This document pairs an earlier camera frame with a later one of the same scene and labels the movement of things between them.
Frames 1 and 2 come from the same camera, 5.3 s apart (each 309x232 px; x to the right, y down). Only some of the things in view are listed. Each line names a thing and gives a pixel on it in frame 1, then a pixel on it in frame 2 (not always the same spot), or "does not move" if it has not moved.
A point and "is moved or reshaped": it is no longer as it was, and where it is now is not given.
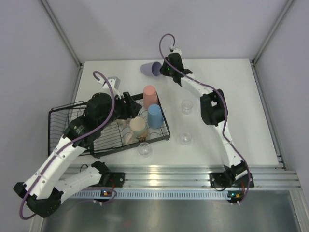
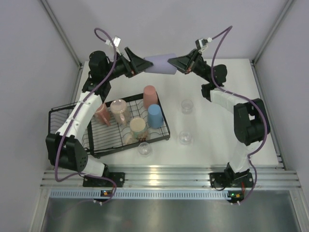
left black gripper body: x=122 y=111 → x=129 y=73
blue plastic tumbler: x=155 y=118 does not move
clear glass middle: x=185 y=137 does not move
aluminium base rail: x=199 y=176 does not move
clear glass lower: x=144 y=149 does not move
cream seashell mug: x=137 y=126 does not move
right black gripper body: x=165 y=70 → x=198 y=67
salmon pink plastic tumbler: x=149 y=96 does not move
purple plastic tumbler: x=152 y=68 is moved or reshaped
